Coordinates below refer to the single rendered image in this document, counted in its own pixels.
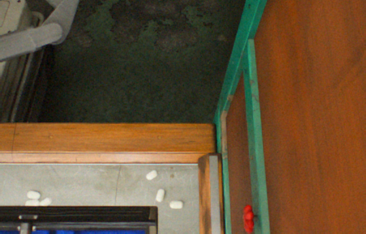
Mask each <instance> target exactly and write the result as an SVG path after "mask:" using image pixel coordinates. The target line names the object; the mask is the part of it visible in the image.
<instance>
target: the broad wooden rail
mask: <svg viewBox="0 0 366 234"><path fill-rule="evenodd" d="M208 153H216V126H215V124H110V123H65V122H0V163H149V164H197V159H198V158H199V157H201V156H204V155H206V154H208Z"/></svg>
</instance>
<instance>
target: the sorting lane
mask: <svg viewBox="0 0 366 234"><path fill-rule="evenodd" d="M152 171H157V176H155V177H154V178H153V179H151V180H148V179H147V177H146V176H147V174H148V173H150V172H152ZM158 190H164V191H165V195H164V198H163V201H157V200H156V196H157V193H158ZM28 191H34V192H39V193H40V195H41V196H40V197H39V198H38V199H37V200H39V201H40V203H41V201H42V200H44V199H46V198H47V197H50V198H51V199H52V202H51V204H49V205H48V206H151V205H155V206H157V207H158V234H199V185H198V167H197V164H149V163H0V205H25V202H26V201H28V200H33V199H32V198H29V197H28V196H27V192H28ZM171 201H182V202H183V204H184V205H183V207H182V208H172V207H171V206H170V202H171Z"/></svg>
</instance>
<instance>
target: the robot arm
mask: <svg viewBox="0 0 366 234"><path fill-rule="evenodd" d="M46 1H47V2H48V3H49V4H51V5H52V6H53V7H54V8H55V10H54V11H53V12H52V13H51V15H49V17H48V18H47V19H46V20H45V21H44V23H43V24H42V26H40V27H37V26H36V25H30V26H27V27H24V28H21V29H18V30H14V31H12V32H10V33H6V34H4V35H0V63H2V62H4V61H8V60H10V59H14V58H17V57H20V56H24V55H25V54H29V53H32V52H36V50H40V49H43V48H44V45H46V44H60V43H62V42H63V41H64V40H65V38H66V36H67V35H68V33H69V32H70V30H71V26H72V23H73V20H74V17H75V14H76V10H77V7H78V3H79V1H80V0H46Z"/></svg>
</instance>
